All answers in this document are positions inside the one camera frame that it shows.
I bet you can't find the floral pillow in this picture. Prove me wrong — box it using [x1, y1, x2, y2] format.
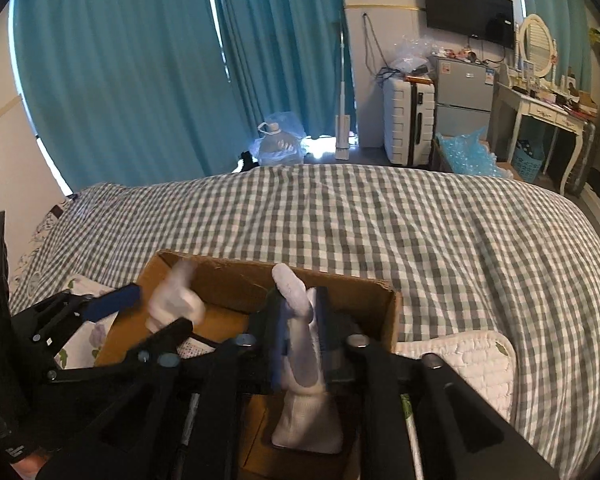
[54, 274, 127, 370]

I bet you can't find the clear plastic bag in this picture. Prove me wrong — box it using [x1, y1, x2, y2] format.
[387, 35, 439, 80]

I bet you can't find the blue bubble wrap pile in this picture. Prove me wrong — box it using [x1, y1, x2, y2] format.
[437, 126, 514, 179]

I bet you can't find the cardboard box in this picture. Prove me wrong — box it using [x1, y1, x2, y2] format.
[92, 249, 403, 480]

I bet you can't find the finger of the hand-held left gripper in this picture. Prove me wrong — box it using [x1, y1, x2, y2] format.
[45, 316, 195, 386]
[9, 283, 142, 356]

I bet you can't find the white suitcase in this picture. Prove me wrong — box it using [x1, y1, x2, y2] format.
[382, 77, 439, 167]

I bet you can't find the wide teal curtain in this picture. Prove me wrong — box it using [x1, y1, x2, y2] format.
[11, 0, 227, 192]

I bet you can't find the white dressing table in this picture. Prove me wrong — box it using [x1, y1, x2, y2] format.
[489, 81, 595, 194]

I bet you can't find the black wall television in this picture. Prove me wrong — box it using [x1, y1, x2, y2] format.
[422, 0, 515, 50]

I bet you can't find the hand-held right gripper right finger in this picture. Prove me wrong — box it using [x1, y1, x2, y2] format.
[311, 286, 573, 480]

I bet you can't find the grey checkered blanket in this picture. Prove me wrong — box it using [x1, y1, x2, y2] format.
[9, 164, 600, 480]

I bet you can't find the grey small fridge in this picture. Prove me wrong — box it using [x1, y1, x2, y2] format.
[432, 56, 499, 149]

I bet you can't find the teal curtain beside mirror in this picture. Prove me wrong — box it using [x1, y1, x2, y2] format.
[522, 0, 594, 82]

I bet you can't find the white flat mop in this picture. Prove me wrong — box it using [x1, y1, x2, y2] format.
[333, 10, 354, 161]

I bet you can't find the large water jug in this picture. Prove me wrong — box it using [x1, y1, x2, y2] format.
[256, 121, 304, 166]

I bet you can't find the oval white mirror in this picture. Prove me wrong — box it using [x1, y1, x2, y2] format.
[514, 14, 559, 80]

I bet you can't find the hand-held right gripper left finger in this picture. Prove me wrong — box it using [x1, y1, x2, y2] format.
[45, 292, 287, 480]

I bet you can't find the white sock with grey sole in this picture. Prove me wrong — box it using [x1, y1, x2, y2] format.
[270, 262, 344, 456]

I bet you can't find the white quilted pad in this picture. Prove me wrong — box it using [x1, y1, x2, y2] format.
[394, 330, 516, 425]

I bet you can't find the blue plastic basket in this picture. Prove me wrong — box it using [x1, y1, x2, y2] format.
[510, 140, 545, 184]

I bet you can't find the narrow teal curtain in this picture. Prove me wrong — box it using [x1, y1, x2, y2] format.
[209, 0, 357, 142]

